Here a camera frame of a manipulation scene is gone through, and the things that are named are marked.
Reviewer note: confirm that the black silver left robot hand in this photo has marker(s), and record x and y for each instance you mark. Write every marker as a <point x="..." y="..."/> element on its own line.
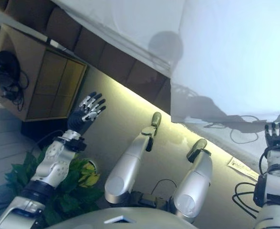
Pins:
<point x="79" y="119"/>

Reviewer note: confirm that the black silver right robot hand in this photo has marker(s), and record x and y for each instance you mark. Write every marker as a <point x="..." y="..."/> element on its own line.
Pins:
<point x="279" y="137"/>

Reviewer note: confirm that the white duvet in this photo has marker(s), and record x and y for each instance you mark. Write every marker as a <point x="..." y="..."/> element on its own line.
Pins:
<point x="237" y="59"/>

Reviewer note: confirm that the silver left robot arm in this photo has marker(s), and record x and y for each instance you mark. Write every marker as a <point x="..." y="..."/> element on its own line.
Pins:
<point x="49" y="167"/>

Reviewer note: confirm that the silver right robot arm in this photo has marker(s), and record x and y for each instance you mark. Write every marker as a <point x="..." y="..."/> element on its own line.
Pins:
<point x="278" y="190"/>

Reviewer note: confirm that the wooden nightstand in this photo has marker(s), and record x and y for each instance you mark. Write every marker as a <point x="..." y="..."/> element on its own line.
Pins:
<point x="54" y="83"/>

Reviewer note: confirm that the white printed paper label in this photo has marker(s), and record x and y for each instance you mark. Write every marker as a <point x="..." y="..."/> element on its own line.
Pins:
<point x="243" y="167"/>

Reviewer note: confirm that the white plant pot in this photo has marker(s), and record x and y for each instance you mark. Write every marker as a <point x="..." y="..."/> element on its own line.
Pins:
<point x="95" y="165"/>

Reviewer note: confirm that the silver left robot leg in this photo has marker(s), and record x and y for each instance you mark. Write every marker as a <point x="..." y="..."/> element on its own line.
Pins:
<point x="130" y="162"/>

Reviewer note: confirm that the silver robot leg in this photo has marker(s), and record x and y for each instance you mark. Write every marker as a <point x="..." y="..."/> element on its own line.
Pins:
<point x="197" y="181"/>
<point x="130" y="162"/>

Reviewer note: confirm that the green potted plant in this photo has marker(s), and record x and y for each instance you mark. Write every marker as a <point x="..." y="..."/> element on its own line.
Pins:
<point x="68" y="188"/>

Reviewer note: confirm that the silver right robot leg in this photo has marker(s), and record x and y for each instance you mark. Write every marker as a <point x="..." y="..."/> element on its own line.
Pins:
<point x="197" y="181"/>

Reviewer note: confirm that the white mattress sheet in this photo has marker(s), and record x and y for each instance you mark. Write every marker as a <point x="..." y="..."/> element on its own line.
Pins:
<point x="120" y="21"/>

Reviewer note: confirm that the grey robot torso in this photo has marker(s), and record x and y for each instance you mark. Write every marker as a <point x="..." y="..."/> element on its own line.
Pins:
<point x="118" y="218"/>

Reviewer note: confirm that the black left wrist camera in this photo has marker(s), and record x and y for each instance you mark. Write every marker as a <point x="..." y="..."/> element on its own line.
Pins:
<point x="77" y="145"/>

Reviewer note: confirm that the brown upholstered bed frame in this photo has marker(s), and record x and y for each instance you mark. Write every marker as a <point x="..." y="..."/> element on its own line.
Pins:
<point x="111" y="59"/>

